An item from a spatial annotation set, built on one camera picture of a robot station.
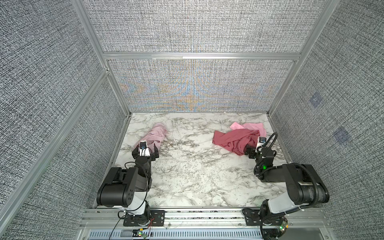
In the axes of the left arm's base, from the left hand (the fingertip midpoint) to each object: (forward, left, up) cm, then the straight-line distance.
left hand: (145, 145), depth 89 cm
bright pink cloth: (+16, -76, -6) cm, 78 cm away
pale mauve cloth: (+10, -3, -4) cm, 11 cm away
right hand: (-1, -67, -3) cm, 68 cm away
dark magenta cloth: (+4, -57, -5) cm, 57 cm away
